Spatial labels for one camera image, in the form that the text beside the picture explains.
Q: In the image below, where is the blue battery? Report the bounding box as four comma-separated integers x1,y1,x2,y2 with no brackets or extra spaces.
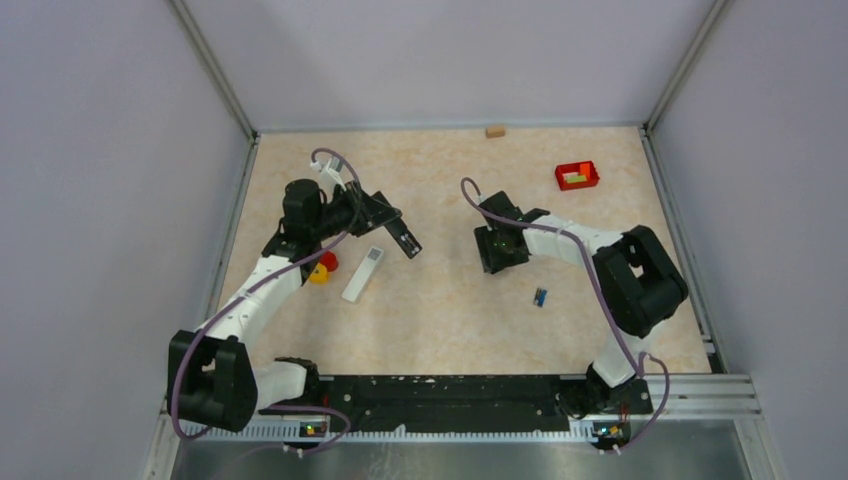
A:
533,288,548,308

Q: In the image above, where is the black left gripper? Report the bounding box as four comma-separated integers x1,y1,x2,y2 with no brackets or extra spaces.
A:
311,180,401,241

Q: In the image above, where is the yellow traffic light toy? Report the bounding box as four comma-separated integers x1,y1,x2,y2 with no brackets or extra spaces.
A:
308,263,331,285

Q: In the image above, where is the red plastic bin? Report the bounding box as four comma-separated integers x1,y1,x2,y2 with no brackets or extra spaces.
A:
554,161,600,191

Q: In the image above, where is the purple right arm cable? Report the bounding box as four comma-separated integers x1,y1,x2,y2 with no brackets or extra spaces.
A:
460,176,672,455

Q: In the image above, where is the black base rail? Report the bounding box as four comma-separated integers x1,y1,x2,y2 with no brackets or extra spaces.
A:
292,375,654,434

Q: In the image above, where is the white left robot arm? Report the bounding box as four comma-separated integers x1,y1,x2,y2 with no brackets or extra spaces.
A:
167,179,422,432

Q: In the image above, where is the small wooden block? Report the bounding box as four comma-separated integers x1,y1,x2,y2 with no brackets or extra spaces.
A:
484,125,506,139

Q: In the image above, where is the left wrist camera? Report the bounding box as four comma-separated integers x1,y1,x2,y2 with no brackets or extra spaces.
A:
310,156,345,196

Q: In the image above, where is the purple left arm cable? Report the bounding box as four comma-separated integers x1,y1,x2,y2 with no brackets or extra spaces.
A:
170,146,364,457

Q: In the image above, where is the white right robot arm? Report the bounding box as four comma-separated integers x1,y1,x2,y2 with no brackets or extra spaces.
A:
474,192,689,415

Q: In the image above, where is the red oval toy block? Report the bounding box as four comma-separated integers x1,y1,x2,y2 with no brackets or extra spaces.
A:
319,251,339,273

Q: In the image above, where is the white remote control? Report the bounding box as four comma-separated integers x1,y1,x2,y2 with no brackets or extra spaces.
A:
341,246,385,303

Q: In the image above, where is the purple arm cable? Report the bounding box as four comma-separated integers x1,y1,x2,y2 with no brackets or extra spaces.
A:
170,146,364,457
460,176,672,455

